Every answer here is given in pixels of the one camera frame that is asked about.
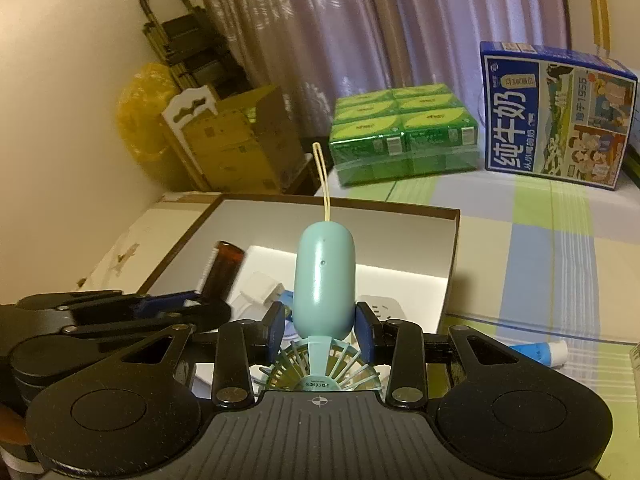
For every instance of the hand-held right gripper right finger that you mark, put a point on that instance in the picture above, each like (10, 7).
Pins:
(362, 331)

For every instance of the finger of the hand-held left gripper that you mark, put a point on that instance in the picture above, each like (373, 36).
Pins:
(200, 310)
(165, 302)

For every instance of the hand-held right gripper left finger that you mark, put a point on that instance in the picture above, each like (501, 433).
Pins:
(274, 331)

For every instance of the white charger block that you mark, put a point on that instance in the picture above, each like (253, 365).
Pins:
(385, 310)

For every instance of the white plug adapter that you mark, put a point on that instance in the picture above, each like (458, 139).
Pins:
(255, 292)

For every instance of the brown spray bottle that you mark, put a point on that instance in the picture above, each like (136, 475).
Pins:
(222, 272)

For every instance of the mint handheld fan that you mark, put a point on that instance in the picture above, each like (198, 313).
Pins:
(322, 280)

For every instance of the brown cardboard storage box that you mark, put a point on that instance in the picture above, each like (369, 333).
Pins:
(350, 230)

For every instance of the white side table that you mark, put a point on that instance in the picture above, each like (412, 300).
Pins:
(150, 240)

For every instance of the open cardboard shipping box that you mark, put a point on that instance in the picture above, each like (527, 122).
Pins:
(235, 150)

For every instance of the blue cream tube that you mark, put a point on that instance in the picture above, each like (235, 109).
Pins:
(540, 352)

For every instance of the green pack of cartons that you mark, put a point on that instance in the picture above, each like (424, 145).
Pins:
(400, 145)

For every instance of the yellow plastic bag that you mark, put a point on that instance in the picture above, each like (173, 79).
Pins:
(145, 110)

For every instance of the white cardboard insert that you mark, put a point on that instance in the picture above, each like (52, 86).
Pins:
(185, 110)

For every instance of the black folding ladder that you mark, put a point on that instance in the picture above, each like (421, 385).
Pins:
(185, 35)

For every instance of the blue milk case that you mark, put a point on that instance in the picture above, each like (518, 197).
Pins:
(550, 125)

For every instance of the patterned curtain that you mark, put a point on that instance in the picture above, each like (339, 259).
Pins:
(350, 20)

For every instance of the yellow tape strips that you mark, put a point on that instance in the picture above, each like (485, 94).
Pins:
(597, 15)

